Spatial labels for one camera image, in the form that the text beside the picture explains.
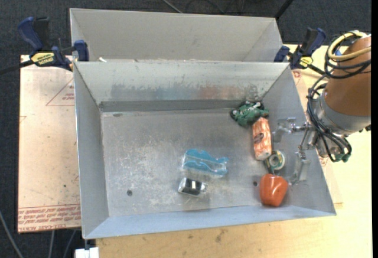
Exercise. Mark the grey metal bin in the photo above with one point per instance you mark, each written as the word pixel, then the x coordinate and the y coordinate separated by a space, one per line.
pixel 153 144

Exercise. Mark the clear glass block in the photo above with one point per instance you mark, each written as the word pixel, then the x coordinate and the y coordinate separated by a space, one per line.
pixel 192 187

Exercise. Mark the orange and white packet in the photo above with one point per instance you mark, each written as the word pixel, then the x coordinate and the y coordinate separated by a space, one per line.
pixel 262 138

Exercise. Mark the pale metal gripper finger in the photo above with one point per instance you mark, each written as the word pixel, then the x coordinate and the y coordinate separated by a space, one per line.
pixel 300 168
pixel 285 129

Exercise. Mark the green toy frog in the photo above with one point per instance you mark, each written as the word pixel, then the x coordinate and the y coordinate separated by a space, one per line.
pixel 246 113

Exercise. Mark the blue item in clear package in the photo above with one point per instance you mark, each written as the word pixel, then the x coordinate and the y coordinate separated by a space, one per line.
pixel 203 162

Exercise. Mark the green and white round spool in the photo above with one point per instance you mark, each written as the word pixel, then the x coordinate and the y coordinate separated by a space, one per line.
pixel 276 160

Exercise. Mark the orange toy bell pepper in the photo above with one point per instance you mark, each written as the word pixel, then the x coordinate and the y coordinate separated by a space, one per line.
pixel 273 190

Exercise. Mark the brown cardboard board, red print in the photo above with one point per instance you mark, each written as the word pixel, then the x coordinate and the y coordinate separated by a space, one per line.
pixel 47 147

